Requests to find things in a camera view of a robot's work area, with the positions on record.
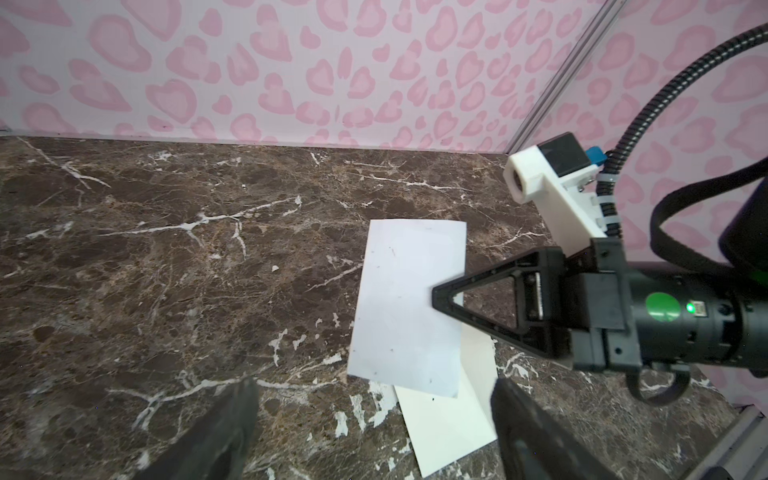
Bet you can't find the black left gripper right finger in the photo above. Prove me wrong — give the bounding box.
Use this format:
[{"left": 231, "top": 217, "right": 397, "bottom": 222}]
[{"left": 490, "top": 378, "right": 616, "bottom": 480}]

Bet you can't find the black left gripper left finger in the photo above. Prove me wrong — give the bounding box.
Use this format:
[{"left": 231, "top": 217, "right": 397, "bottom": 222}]
[{"left": 134, "top": 379, "right": 260, "bottom": 480}]

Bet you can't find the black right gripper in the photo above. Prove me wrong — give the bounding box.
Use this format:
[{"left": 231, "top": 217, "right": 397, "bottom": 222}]
[{"left": 431, "top": 238, "right": 642, "bottom": 372}]

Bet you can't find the green floral letter paper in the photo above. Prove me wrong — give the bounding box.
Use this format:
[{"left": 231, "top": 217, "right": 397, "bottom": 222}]
[{"left": 347, "top": 219, "right": 467, "bottom": 397}]

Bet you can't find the cream white envelope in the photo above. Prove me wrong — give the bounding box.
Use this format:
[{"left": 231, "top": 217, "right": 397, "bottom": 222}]
[{"left": 395, "top": 326, "right": 498, "bottom": 478}]

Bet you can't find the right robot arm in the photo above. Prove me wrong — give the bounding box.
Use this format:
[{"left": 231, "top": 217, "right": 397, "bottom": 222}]
[{"left": 432, "top": 161, "right": 767, "bottom": 406}]

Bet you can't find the black right corrugated cable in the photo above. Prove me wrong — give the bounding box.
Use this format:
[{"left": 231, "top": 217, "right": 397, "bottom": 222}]
[{"left": 596, "top": 23, "right": 768, "bottom": 241}]

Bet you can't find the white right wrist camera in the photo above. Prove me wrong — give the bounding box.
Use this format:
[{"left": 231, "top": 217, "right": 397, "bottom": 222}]
[{"left": 503, "top": 132, "right": 605, "bottom": 256}]

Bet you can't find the metal base rail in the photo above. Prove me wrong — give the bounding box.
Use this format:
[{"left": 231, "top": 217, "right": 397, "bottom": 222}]
[{"left": 682, "top": 406, "right": 768, "bottom": 480}]

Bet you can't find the aluminium corner frame post right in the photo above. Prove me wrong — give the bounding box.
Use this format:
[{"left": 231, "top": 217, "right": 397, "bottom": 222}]
[{"left": 503, "top": 0, "right": 627, "bottom": 155}]

